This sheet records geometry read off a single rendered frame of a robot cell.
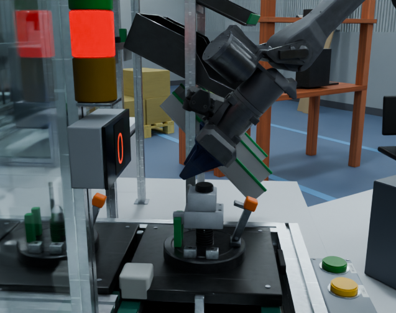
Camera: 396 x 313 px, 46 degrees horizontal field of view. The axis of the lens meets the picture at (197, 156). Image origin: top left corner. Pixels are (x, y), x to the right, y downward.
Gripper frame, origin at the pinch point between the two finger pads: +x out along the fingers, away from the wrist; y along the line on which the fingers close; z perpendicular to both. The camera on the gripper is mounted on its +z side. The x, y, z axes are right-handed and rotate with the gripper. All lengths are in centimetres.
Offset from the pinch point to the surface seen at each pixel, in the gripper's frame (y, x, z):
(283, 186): -69, 7, -35
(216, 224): 2.1, 5.9, -9.6
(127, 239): -4.7, 21.7, -1.6
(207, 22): -1079, 12, 61
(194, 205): 2.1, 5.9, -4.9
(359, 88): -386, -58, -119
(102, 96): 20.8, -3.2, 15.2
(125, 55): -42.0, 3.7, 24.2
